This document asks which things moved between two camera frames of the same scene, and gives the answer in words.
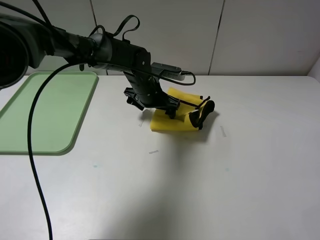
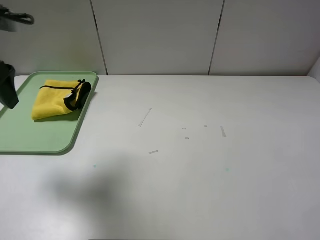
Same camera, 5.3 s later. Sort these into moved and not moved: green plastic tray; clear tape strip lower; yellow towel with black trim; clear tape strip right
Moved: yellow towel with black trim
Not moved: green plastic tray; clear tape strip lower; clear tape strip right
